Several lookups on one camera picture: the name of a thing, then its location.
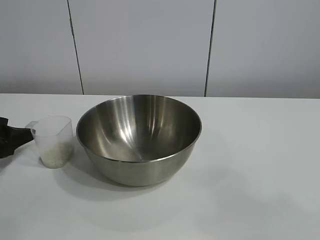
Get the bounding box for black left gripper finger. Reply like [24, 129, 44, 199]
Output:
[0, 142, 20, 160]
[0, 116, 35, 148]

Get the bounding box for translucent plastic measuring cup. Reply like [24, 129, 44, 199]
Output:
[24, 115, 75, 170]

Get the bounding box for white rice grains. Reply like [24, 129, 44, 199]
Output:
[40, 141, 75, 169]

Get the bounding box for stainless steel mixing bowl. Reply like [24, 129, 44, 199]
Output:
[75, 94, 203, 187]

